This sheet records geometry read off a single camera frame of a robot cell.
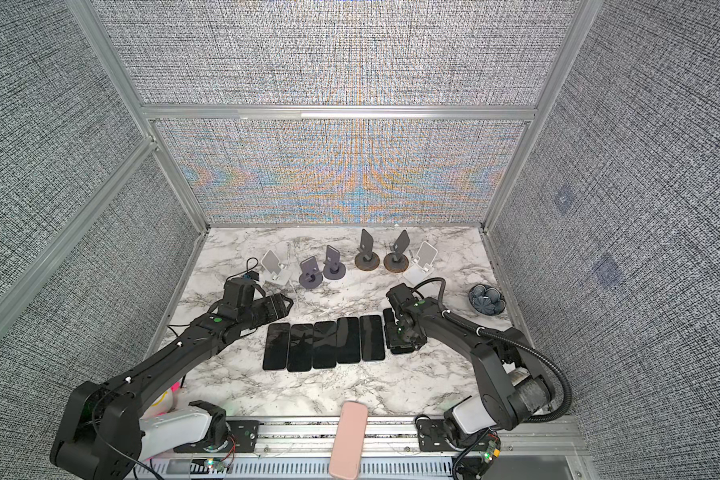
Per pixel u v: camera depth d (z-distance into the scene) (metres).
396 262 1.06
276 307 0.76
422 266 1.03
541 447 0.71
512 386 0.44
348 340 0.90
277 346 0.96
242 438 0.73
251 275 0.78
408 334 0.75
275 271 1.01
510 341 0.45
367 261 1.06
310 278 1.00
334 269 1.04
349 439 0.73
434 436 0.73
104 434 0.40
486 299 0.96
